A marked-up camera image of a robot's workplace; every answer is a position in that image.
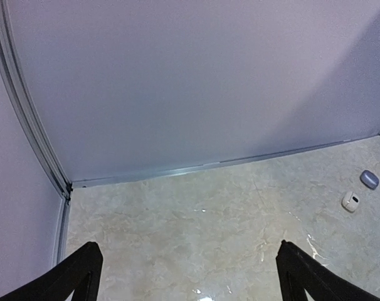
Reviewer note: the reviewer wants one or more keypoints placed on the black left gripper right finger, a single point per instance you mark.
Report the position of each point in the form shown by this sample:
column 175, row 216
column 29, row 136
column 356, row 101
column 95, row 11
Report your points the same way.
column 301, row 276

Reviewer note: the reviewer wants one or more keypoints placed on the aluminium back wall rail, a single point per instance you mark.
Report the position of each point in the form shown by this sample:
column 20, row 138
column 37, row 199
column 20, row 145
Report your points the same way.
column 145, row 175

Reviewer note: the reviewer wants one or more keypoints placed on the blue-grey earbud charging case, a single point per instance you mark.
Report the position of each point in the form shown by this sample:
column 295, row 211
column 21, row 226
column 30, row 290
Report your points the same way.
column 369, row 179

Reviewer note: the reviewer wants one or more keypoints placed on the white earbud charging case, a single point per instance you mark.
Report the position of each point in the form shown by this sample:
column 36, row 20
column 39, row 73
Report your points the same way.
column 350, row 201

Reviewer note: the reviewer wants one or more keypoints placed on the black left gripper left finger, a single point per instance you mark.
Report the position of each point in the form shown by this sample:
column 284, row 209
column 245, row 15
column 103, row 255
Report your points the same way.
column 77, row 276

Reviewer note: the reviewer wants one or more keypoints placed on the aluminium left corner post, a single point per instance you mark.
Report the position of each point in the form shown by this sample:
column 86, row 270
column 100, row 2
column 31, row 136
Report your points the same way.
column 29, row 119

